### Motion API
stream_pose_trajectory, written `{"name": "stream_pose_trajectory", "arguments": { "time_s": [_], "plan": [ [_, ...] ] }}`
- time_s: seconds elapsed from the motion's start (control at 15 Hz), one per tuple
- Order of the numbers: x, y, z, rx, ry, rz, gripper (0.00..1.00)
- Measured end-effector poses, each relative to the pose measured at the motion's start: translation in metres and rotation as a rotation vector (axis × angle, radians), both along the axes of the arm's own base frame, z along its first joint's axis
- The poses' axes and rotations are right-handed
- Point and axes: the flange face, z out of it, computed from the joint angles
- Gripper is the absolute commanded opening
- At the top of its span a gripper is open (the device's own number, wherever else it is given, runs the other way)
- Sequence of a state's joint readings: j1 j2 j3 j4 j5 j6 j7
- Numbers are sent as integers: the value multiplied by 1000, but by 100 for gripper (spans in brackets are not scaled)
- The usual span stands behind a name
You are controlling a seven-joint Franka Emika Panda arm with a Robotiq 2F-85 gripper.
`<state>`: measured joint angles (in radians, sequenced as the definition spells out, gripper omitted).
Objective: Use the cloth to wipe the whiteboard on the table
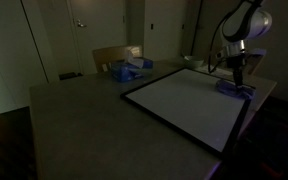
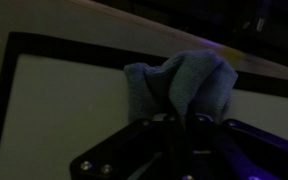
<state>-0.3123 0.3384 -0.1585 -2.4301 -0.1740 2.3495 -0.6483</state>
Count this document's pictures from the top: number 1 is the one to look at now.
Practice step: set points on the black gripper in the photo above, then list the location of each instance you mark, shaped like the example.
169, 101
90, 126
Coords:
237, 61

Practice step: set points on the blue cloth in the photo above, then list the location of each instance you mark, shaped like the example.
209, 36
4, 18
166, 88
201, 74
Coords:
232, 89

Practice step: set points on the black framed whiteboard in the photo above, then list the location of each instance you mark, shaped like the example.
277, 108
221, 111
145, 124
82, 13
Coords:
190, 103

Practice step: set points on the grey bowl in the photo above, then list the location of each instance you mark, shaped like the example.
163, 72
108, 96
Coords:
193, 62

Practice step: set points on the blue tissue box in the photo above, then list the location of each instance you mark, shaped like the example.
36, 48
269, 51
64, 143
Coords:
127, 71

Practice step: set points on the white door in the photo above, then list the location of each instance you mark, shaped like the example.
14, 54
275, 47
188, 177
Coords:
100, 36

